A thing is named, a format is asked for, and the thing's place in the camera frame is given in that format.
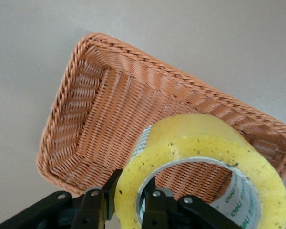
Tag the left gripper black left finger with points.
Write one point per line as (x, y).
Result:
(95, 210)

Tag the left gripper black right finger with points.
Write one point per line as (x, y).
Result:
(157, 210)

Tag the yellow clear tape roll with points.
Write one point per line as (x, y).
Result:
(205, 148)

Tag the brown wicker basket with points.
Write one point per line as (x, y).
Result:
(109, 107)

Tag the brown table cover sheet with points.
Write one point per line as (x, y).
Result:
(26, 47)

